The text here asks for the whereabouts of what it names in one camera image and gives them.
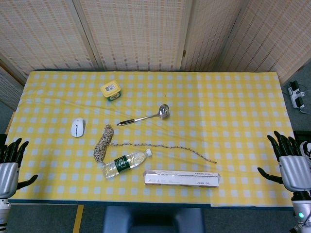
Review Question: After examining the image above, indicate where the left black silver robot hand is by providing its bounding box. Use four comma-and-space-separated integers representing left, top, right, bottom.
0, 137, 38, 198

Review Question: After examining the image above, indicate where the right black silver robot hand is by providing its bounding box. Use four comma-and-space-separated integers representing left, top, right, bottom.
257, 131, 311, 194

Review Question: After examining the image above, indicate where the braided brown white rope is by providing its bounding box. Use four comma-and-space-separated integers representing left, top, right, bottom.
93, 123, 218, 170

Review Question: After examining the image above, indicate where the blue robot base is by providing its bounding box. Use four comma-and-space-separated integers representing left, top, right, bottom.
103, 205, 206, 233

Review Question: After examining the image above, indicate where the yellow white checkered tablecloth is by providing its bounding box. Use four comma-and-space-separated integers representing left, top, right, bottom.
7, 70, 296, 207

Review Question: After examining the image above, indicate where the white black sneaker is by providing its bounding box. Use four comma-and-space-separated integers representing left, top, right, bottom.
299, 140, 311, 172

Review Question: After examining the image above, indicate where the white power strip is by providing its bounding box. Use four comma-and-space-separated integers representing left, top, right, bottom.
288, 81, 307, 109

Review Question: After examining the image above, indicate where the white computer mouse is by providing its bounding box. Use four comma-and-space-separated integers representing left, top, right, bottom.
70, 117, 86, 138

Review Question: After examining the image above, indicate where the clear green-label water bottle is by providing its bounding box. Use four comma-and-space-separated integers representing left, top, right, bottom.
101, 148, 153, 180

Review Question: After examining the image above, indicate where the white baking paper box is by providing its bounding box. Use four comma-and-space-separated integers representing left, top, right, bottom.
142, 169, 221, 188

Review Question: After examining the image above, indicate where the yellow-lid green container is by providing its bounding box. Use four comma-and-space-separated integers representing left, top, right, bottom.
100, 81, 123, 102

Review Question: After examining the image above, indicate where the beige woven folding screen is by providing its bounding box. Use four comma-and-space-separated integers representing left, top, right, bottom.
0, 0, 311, 110

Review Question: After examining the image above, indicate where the steel ladle black handle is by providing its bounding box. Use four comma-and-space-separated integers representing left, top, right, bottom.
116, 103, 171, 127

